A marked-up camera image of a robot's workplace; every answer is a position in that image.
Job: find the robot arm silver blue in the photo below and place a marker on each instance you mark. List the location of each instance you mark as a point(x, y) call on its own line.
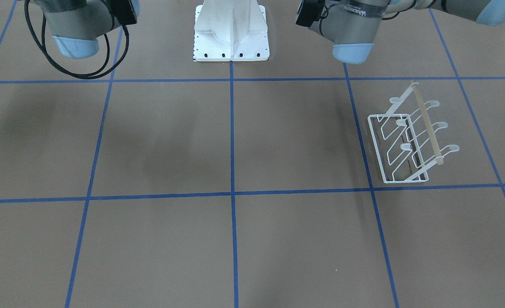
point(76, 24)
point(352, 25)

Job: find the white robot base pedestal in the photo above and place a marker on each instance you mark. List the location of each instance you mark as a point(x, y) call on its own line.
point(230, 30)

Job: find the white wire cup holder rack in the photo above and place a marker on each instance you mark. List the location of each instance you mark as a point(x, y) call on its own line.
point(405, 138)

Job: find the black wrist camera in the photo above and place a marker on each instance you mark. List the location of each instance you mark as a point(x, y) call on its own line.
point(125, 11)

